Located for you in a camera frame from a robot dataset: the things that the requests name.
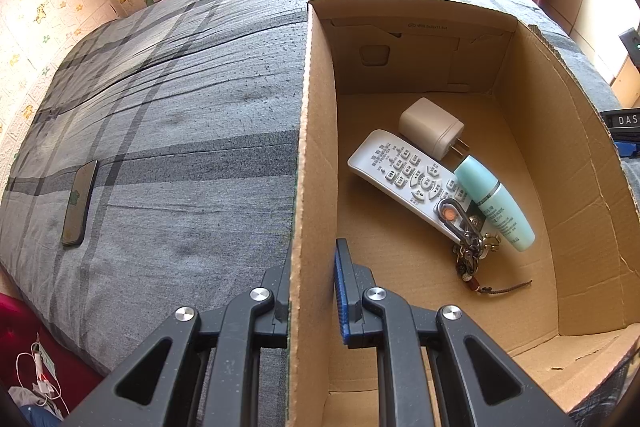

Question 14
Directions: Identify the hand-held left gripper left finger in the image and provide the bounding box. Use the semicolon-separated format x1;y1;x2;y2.
60;257;292;427

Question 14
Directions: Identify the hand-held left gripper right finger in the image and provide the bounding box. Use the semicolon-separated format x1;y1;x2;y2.
333;238;576;427

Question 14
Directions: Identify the cardboard box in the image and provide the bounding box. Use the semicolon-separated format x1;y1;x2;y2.
285;0;640;427

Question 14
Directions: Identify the bunch of keys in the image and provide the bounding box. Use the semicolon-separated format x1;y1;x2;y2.
434;198;533;295

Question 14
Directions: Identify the white remote control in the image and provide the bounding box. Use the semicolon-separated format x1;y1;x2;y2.
347;129;481;243

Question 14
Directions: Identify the teal cosmetic bottle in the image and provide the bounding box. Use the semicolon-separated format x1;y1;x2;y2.
453;155;537;253

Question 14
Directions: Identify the white charger plug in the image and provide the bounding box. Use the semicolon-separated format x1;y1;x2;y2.
398;97;471;162

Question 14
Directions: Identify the grey plaid blanket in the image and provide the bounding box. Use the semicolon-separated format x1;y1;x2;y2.
0;0;638;427

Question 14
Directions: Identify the black smartphone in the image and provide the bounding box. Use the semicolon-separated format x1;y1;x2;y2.
60;159;99;248

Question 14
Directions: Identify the dark red cloth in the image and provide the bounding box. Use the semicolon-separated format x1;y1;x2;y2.
0;292;106;408

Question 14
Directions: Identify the dark blue starred clothing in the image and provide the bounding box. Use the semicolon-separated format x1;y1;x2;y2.
20;404;63;427

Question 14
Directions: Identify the white cable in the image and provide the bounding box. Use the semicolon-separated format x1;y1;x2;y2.
17;332;68;415

